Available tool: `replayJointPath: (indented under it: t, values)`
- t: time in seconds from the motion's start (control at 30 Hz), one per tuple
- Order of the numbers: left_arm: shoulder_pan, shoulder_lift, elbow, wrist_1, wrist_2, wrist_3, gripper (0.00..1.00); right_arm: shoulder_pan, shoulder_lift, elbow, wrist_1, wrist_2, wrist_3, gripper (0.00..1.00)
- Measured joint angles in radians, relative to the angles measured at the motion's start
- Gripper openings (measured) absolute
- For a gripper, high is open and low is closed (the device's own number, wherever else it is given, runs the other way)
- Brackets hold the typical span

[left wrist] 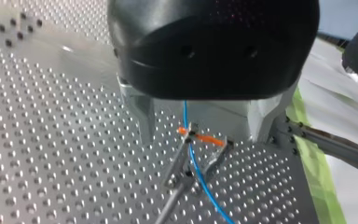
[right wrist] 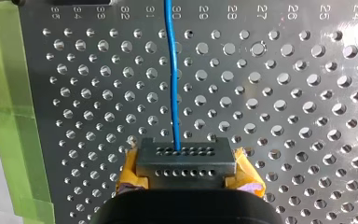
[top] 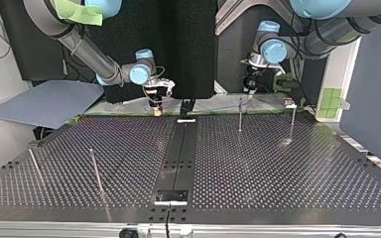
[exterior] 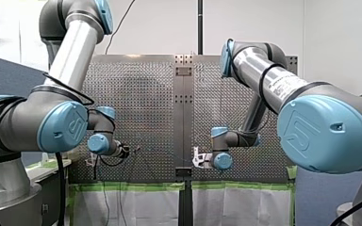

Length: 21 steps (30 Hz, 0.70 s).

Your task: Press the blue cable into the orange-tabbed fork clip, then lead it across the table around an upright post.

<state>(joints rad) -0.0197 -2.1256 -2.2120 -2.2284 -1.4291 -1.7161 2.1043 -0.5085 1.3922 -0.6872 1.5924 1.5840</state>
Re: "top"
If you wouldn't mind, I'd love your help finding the metal post with orange clip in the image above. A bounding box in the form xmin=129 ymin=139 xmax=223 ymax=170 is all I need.
xmin=283 ymin=97 xmax=299 ymax=129

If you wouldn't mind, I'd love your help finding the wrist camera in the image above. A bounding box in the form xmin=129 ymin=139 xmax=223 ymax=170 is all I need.
xmin=267 ymin=63 xmax=288 ymax=77
xmin=143 ymin=77 xmax=177 ymax=99

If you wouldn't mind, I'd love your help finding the connector holder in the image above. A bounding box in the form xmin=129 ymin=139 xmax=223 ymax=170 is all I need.
xmin=179 ymin=98 xmax=196 ymax=118

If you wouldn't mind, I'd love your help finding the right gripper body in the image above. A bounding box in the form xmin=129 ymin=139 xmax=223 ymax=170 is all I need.
xmin=148 ymin=93 xmax=165 ymax=112

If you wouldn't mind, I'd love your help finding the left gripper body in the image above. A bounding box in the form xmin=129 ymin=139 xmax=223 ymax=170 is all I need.
xmin=242 ymin=67 xmax=263 ymax=92

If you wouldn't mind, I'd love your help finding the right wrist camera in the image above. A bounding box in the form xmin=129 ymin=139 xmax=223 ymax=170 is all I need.
xmin=143 ymin=77 xmax=177 ymax=99

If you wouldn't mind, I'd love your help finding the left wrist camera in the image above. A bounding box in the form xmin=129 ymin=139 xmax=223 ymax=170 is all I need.
xmin=267 ymin=63 xmax=288 ymax=77

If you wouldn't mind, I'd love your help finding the grey board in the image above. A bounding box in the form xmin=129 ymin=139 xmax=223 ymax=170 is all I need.
xmin=0 ymin=79 xmax=105 ymax=130

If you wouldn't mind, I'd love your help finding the black panel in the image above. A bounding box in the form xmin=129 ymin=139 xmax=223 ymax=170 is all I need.
xmin=0 ymin=0 xmax=329 ymax=104

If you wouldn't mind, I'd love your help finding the blue cable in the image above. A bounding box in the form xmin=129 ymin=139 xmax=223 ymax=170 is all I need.
xmin=180 ymin=98 xmax=250 ymax=116

